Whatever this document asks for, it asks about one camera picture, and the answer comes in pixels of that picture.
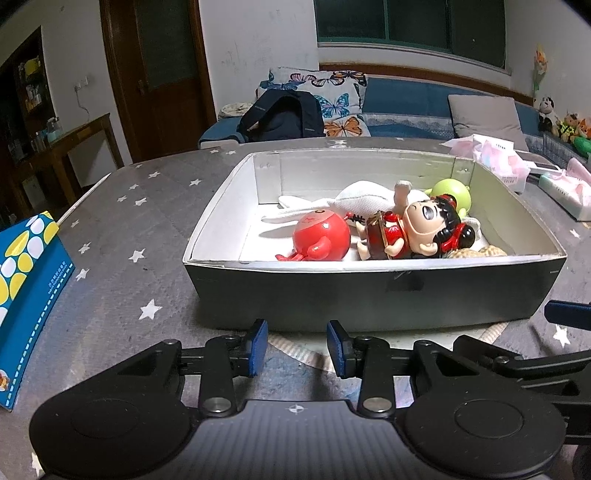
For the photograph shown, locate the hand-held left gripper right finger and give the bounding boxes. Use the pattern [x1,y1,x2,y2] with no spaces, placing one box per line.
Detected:
[326,320,468,416]

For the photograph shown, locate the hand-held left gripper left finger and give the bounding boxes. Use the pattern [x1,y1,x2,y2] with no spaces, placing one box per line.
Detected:
[115,318,269,416]

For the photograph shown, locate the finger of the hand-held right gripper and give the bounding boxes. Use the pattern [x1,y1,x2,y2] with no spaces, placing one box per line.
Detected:
[544,299,591,332]
[451,334,591,403]

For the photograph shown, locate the grey cardboard box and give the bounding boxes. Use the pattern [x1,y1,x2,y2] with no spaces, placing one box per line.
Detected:
[182,148,568,333]

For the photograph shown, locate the tan peanut toy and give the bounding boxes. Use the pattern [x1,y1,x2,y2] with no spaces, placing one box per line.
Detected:
[444,244,509,260]

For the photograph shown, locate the red round toy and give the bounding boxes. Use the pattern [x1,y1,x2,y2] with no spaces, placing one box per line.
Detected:
[276,207,352,263]

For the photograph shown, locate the red dress doll figure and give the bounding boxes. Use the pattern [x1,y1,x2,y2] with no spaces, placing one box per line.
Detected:
[346,181,482,262]

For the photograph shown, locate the white plush toy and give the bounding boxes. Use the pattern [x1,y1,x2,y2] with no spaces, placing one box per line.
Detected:
[261,181,437,228]

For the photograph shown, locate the green round toy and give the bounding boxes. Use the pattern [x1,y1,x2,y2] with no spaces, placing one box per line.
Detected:
[431,178,473,217]

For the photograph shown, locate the pale round mat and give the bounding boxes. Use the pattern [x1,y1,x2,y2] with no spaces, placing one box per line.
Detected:
[268,320,509,376]

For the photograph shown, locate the pink and green tissue pack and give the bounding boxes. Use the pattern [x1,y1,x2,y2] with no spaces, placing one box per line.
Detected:
[538,158,591,222]

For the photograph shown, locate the white phone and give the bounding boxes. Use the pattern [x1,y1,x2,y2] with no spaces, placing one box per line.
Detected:
[526,156,560,177]

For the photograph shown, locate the grey star-print tablecloth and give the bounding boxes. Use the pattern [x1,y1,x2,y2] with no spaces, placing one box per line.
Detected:
[0,136,591,480]

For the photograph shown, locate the yellow plush toy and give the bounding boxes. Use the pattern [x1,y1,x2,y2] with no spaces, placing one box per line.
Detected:
[558,112,583,144]

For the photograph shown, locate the panda plush toy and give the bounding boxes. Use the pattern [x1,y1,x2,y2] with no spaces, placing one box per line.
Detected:
[536,96,561,133]

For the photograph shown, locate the grey pillow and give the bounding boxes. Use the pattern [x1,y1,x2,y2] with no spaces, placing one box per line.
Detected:
[448,95,530,151]

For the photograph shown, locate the blue dotted tissue box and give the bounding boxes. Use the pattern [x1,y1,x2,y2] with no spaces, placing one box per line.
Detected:
[0,211,76,411]

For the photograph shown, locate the dark blue backpack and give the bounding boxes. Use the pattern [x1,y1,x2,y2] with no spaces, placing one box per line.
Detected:
[236,90,327,143]

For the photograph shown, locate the patterned round cushion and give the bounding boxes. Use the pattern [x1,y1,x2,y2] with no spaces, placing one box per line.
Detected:
[220,102,254,119]

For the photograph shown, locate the butterfly print pillow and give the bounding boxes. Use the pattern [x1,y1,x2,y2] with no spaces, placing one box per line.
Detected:
[255,67,372,138]

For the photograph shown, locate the blue sofa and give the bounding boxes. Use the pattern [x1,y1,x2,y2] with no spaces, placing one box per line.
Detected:
[198,76,591,163]

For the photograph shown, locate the wooden side desk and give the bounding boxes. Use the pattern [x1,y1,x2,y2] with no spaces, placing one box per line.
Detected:
[45,113,125,209]

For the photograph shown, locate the brown wooden door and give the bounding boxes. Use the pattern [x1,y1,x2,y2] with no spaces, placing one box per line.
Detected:
[99,0,218,163]

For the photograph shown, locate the dark wooden shelf cabinet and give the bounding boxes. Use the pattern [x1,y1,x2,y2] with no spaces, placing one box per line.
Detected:
[0,27,57,232]

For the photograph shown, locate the flower wall decoration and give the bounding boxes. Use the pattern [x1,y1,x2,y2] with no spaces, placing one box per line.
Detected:
[531,44,550,96]

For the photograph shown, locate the green frame window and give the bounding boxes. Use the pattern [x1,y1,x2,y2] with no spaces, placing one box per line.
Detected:
[314,0,514,75]

